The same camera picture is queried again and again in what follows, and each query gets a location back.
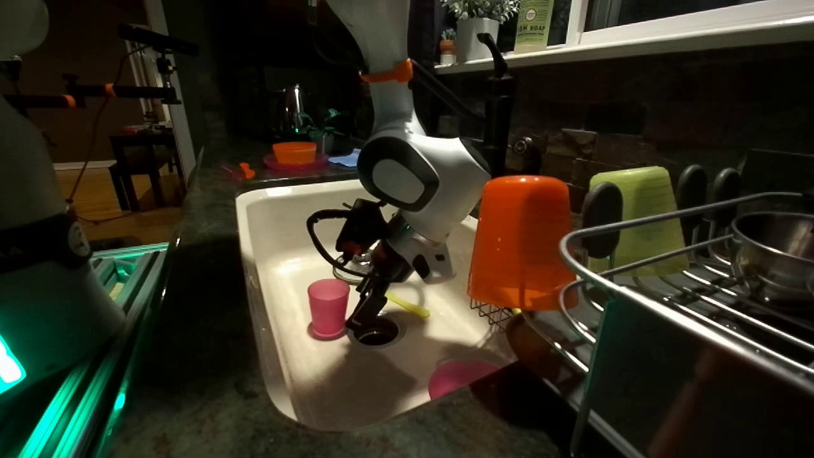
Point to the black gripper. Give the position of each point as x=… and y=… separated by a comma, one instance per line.
x=365, y=240

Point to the pink plastic cup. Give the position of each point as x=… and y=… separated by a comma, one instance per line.
x=327, y=302

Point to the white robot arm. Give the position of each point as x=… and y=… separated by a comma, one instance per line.
x=431, y=181

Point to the orange plastic cup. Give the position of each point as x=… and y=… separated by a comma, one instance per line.
x=517, y=243

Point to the green plastic cup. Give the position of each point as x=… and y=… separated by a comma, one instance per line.
x=645, y=191

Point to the yellow plastic utensil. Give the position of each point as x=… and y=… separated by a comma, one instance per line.
x=421, y=312

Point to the white ceramic kitchen sink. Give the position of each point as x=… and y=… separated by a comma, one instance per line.
x=342, y=385

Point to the blue dish cloth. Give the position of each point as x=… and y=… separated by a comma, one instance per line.
x=347, y=161

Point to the orange plastic bowl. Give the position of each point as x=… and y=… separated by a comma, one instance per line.
x=295, y=152

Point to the dark bronze faucet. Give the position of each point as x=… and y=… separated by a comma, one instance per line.
x=496, y=107

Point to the white potted plant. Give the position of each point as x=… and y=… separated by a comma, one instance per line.
x=473, y=18

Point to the green dish soap bottle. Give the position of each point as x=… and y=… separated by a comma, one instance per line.
x=533, y=23

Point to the metal dish rack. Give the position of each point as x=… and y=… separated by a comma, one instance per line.
x=685, y=364

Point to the stainless steel pot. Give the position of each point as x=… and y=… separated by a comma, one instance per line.
x=775, y=255

